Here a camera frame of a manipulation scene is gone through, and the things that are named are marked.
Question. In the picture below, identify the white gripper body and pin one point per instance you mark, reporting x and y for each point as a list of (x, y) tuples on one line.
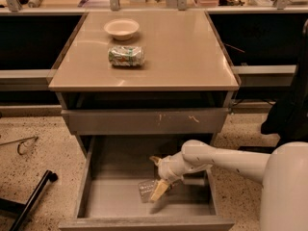
[(167, 169)]

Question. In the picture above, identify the clear plastic water bottle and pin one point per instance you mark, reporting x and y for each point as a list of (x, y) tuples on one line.
[(148, 190)]

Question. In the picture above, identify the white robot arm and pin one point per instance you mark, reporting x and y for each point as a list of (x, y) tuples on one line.
[(283, 175)]

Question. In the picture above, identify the open middle drawer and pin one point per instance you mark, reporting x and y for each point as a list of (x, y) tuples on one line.
[(109, 198)]

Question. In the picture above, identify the closed grey top drawer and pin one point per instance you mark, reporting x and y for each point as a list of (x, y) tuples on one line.
[(145, 121)]

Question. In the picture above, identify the grey drawer cabinet with counter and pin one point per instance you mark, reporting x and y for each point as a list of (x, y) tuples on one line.
[(185, 67)]

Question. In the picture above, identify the crushed green white can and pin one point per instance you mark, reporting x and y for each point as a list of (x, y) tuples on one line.
[(126, 55)]

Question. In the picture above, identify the black office chair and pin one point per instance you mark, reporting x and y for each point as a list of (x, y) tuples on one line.
[(288, 117)]

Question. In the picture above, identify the white paper bowl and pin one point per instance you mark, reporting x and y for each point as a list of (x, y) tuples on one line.
[(121, 29)]

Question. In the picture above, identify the black chair base leg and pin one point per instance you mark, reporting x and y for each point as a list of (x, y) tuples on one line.
[(21, 210)]

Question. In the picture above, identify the long back workbench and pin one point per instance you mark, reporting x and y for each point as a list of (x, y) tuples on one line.
[(259, 38)]

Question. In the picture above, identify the metal wire tool on floor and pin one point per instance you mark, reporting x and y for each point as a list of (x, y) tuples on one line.
[(25, 142)]

